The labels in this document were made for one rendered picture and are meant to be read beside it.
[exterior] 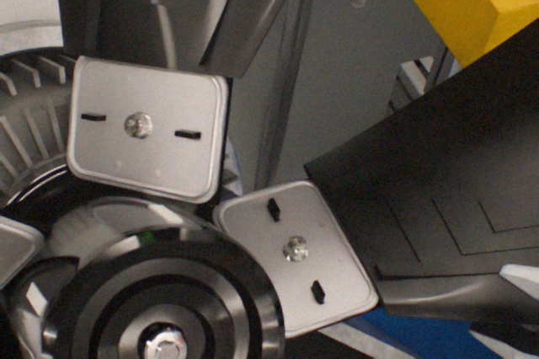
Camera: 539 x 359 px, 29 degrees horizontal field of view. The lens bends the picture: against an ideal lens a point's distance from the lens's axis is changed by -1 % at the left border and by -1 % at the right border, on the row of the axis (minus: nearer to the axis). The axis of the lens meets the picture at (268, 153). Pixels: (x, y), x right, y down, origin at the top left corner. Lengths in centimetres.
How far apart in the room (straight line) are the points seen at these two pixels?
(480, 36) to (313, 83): 81
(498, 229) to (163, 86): 21
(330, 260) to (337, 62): 115
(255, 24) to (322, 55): 118
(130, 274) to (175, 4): 13
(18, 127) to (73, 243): 14
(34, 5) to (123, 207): 26
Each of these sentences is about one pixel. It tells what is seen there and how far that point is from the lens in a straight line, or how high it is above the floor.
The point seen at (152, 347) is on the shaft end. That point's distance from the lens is 49.
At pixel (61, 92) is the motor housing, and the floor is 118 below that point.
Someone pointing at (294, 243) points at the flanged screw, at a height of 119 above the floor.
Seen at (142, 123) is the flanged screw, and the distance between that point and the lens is 52.
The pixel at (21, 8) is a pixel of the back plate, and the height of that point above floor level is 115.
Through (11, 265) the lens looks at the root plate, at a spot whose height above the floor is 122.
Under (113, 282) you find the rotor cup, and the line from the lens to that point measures 48.
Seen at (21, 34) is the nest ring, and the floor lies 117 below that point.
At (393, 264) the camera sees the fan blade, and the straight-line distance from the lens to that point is 57.
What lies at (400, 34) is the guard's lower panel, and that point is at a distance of 174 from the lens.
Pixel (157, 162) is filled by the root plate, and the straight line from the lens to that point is 52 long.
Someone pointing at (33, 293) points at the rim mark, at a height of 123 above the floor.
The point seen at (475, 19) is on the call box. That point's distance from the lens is 94.
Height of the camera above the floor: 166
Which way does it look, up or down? 51 degrees down
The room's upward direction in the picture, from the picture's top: 11 degrees clockwise
